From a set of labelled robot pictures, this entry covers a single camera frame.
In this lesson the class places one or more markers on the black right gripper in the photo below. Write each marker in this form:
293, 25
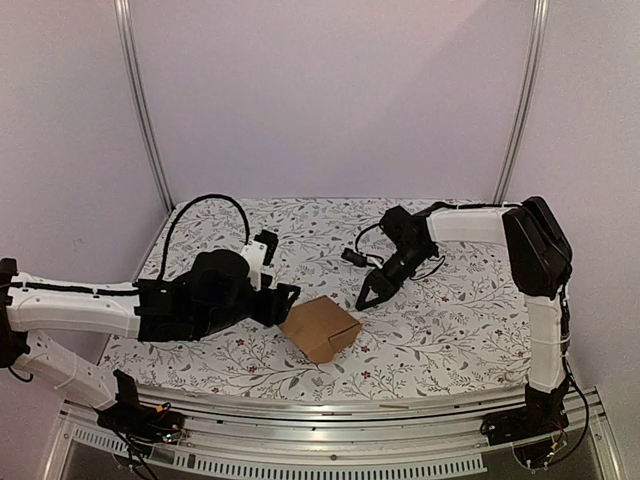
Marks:
388, 273

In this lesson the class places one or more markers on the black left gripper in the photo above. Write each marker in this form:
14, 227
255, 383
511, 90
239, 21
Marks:
275, 302

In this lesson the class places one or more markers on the brown cardboard box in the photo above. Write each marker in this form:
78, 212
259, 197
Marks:
321, 329

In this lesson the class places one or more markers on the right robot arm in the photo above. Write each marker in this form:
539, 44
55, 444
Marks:
540, 258

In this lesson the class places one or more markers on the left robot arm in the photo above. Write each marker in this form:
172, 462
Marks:
31, 307

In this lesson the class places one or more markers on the floral patterned table cloth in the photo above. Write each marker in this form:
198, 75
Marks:
458, 325

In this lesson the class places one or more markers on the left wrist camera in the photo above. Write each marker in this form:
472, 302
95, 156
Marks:
259, 253

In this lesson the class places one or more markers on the aluminium front rail base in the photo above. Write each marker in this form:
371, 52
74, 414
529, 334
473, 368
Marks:
437, 437

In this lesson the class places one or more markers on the aluminium frame post right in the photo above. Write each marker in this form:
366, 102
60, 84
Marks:
526, 95

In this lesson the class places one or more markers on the aluminium frame post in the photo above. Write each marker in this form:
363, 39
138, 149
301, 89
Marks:
125, 27
526, 95

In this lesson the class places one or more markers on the aluminium frame post left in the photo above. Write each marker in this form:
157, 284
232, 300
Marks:
125, 27

